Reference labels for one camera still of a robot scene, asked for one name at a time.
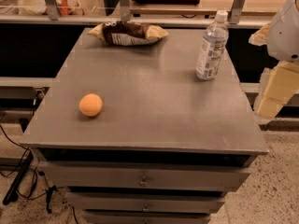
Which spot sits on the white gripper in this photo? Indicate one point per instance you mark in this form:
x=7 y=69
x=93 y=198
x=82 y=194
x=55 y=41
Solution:
x=285 y=36

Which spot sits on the clear plastic water bottle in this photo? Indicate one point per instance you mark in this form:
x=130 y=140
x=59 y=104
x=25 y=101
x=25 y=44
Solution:
x=213 y=45

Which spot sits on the brown chip bag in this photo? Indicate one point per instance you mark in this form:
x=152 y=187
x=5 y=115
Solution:
x=128 y=33

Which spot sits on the grey drawer cabinet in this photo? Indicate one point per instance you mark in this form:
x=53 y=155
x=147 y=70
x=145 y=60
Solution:
x=156 y=112

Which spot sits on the orange fruit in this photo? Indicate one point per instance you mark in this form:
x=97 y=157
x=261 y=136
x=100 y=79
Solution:
x=90 y=105

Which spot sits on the middle grey drawer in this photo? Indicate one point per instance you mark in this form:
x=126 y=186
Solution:
x=144 y=202

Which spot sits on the grey drawer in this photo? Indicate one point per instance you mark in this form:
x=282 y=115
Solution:
x=144 y=202
x=137 y=176
x=107 y=217

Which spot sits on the top grey drawer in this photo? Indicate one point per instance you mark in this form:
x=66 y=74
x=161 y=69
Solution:
x=137 y=176

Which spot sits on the bottom grey drawer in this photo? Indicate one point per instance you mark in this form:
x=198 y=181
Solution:
x=107 y=217

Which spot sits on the orange white plastic bag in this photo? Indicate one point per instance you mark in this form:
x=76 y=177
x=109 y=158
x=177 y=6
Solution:
x=41 y=7

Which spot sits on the black tripod leg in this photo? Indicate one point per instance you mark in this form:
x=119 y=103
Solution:
x=12 y=195

